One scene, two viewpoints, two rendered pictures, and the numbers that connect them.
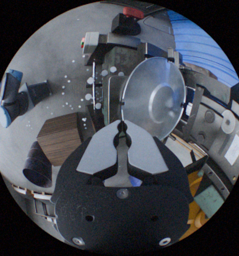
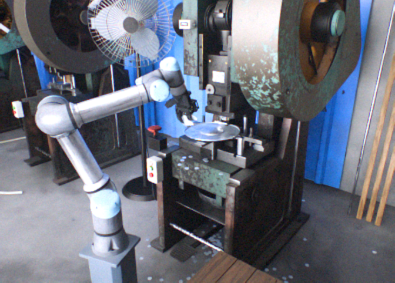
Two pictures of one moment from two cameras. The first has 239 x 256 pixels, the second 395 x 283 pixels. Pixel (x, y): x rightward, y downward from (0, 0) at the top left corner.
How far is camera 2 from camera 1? 1.55 m
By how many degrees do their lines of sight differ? 77
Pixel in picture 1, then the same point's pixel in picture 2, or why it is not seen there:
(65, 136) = (214, 268)
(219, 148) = (223, 88)
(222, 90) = not seen: hidden behind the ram
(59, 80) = not seen: outside the picture
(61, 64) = not seen: hidden behind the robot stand
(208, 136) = (217, 100)
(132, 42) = (175, 147)
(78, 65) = (154, 258)
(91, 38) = (154, 158)
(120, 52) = (177, 152)
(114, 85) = (185, 138)
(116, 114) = (196, 141)
